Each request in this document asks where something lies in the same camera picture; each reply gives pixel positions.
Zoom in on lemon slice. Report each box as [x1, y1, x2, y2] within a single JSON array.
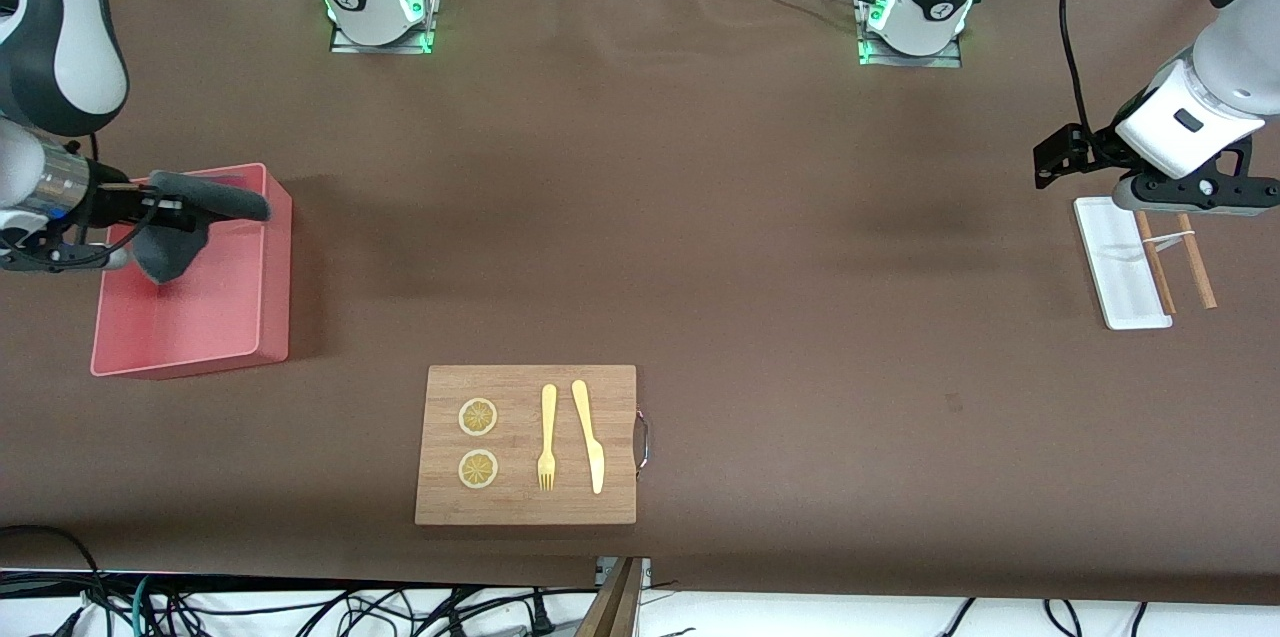
[[458, 398, 499, 438], [458, 450, 499, 491]]

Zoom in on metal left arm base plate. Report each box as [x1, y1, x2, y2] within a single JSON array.
[[858, 0, 963, 70]]

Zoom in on wooden plank below table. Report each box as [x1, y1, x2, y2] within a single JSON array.
[[575, 557, 646, 637]]

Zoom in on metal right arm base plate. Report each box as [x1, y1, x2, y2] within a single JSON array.
[[330, 0, 436, 56]]

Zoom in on white rectangular rack base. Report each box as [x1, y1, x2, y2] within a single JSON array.
[[1073, 195, 1174, 331]]

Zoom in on metal table edge bracket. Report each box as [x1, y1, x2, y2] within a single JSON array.
[[596, 557, 653, 590]]

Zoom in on black looped floor cable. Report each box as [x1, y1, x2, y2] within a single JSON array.
[[0, 525, 111, 637]]

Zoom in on wooden cutting board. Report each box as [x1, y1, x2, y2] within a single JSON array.
[[414, 364, 639, 527]]

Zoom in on grey microfibre cloth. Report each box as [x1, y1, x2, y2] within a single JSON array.
[[130, 170, 272, 286]]

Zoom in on teal floor cable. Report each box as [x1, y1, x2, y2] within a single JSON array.
[[130, 572, 161, 637]]

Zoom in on yellow plastic fork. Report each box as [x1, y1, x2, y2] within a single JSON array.
[[537, 384, 559, 492]]

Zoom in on pink plastic bin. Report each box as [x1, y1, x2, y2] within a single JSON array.
[[90, 163, 294, 380]]

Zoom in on yellow plastic knife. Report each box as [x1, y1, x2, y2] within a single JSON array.
[[571, 379, 607, 496]]

